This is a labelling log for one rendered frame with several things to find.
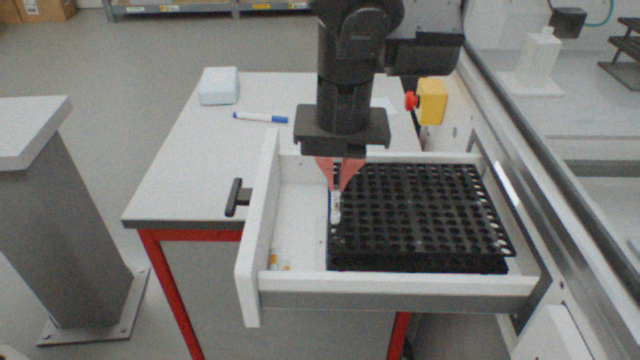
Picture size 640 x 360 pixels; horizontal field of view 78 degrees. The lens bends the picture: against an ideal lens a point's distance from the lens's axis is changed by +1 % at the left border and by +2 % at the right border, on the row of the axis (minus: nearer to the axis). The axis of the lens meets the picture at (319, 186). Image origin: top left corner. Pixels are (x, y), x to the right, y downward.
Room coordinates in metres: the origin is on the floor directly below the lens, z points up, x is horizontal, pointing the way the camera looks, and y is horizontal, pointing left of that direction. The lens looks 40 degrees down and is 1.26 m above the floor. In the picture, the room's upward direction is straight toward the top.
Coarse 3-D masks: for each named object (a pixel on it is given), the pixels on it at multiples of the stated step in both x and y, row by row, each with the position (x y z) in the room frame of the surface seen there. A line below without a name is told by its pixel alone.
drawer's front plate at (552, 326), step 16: (544, 320) 0.21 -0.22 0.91; (560, 320) 0.20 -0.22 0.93; (528, 336) 0.21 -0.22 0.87; (544, 336) 0.20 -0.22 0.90; (560, 336) 0.19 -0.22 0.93; (576, 336) 0.18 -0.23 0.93; (528, 352) 0.20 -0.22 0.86; (544, 352) 0.19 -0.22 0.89; (560, 352) 0.18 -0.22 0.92; (576, 352) 0.17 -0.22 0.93
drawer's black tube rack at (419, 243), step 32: (352, 192) 0.41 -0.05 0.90; (384, 192) 0.45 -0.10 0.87; (416, 192) 0.45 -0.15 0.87; (448, 192) 0.41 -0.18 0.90; (480, 192) 0.42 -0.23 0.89; (352, 224) 0.35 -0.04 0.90; (384, 224) 0.35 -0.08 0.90; (416, 224) 0.35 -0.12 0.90; (448, 224) 0.35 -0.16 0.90; (480, 224) 0.38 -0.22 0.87; (352, 256) 0.32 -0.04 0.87; (384, 256) 0.32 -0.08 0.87; (416, 256) 0.32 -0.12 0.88; (448, 256) 0.32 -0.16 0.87; (480, 256) 0.30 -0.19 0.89; (512, 256) 0.30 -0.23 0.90
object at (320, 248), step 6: (318, 216) 0.42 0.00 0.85; (324, 216) 0.42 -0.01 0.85; (318, 222) 0.40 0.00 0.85; (324, 222) 0.40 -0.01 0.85; (318, 228) 0.39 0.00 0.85; (324, 228) 0.39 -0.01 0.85; (318, 234) 0.38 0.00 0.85; (324, 234) 0.38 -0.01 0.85; (318, 240) 0.37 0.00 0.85; (324, 240) 0.37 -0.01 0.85; (318, 246) 0.36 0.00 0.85; (324, 246) 0.36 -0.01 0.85; (318, 252) 0.35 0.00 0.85; (324, 252) 0.35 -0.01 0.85; (318, 258) 0.34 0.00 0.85; (324, 258) 0.34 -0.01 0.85; (318, 264) 0.33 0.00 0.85; (324, 264) 0.33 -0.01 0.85; (318, 270) 0.32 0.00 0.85; (324, 270) 0.32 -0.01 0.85
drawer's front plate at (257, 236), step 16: (272, 128) 0.53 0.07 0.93; (272, 144) 0.49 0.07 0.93; (272, 160) 0.45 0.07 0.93; (256, 176) 0.41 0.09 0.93; (272, 176) 0.44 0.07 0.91; (256, 192) 0.38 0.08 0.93; (272, 192) 0.43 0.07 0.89; (256, 208) 0.35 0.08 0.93; (272, 208) 0.41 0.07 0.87; (256, 224) 0.32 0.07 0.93; (272, 224) 0.40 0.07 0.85; (256, 240) 0.30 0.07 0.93; (240, 256) 0.27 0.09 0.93; (256, 256) 0.29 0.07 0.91; (240, 272) 0.26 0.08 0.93; (256, 272) 0.28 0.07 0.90; (240, 288) 0.25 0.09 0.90; (256, 288) 0.26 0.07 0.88; (256, 304) 0.25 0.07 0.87; (256, 320) 0.25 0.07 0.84
